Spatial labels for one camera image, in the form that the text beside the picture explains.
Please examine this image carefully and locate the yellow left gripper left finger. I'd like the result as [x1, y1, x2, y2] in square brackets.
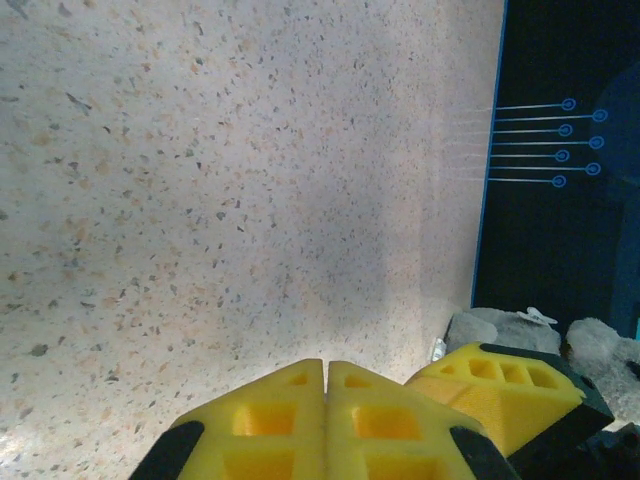
[130, 357, 328, 480]

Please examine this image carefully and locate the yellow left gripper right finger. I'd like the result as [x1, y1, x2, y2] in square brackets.
[327, 359, 522, 480]

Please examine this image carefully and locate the grey plush dog toy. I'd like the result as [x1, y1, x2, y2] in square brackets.
[443, 306, 640, 441]

